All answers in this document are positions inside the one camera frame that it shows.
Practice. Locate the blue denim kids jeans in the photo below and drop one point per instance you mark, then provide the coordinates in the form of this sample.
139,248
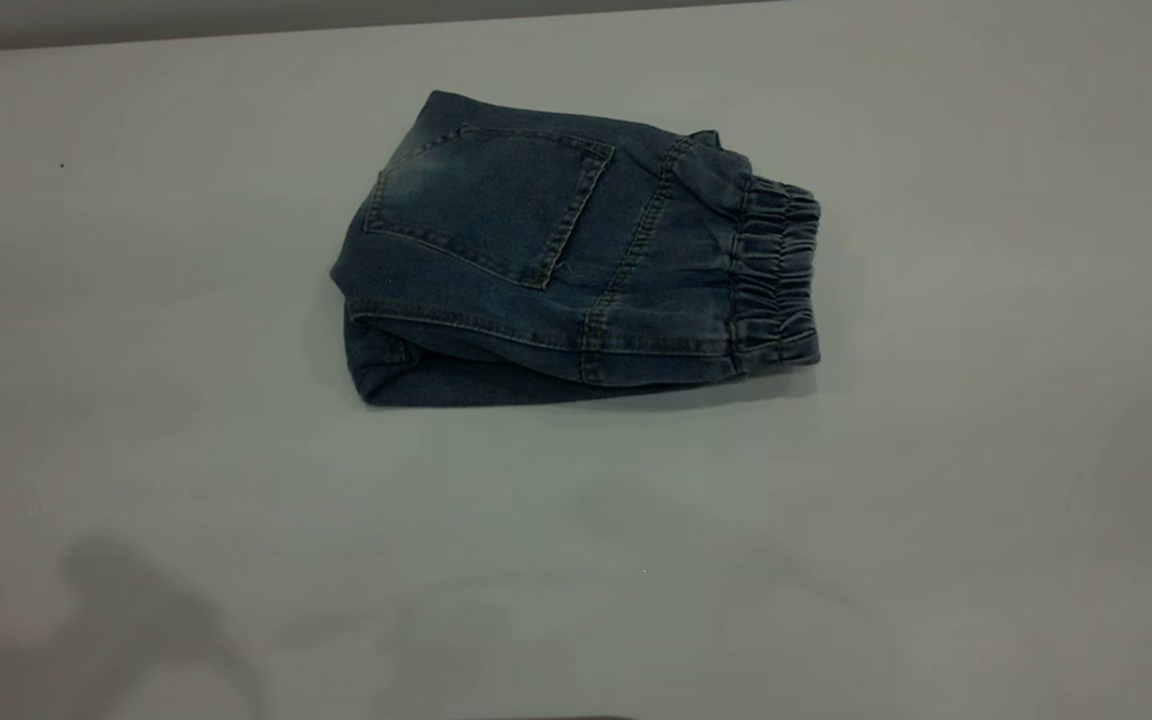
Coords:
536,250

